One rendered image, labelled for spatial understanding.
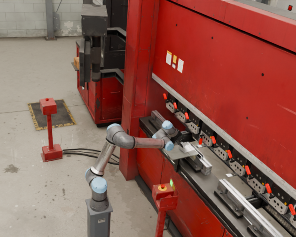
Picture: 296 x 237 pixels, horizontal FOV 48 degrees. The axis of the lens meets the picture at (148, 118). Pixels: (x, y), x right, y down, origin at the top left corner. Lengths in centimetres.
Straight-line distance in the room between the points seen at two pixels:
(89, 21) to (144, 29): 52
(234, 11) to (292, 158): 101
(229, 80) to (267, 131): 47
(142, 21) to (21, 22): 626
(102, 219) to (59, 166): 179
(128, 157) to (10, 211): 138
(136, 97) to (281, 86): 179
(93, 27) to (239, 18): 148
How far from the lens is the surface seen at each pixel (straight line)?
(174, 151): 295
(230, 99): 248
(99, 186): 254
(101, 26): 328
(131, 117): 361
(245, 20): 230
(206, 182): 289
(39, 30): 932
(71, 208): 381
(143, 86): 350
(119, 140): 240
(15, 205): 393
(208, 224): 289
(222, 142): 263
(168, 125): 266
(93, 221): 272
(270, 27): 215
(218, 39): 254
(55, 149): 445
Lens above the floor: 267
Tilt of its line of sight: 29 degrees down
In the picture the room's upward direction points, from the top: 6 degrees clockwise
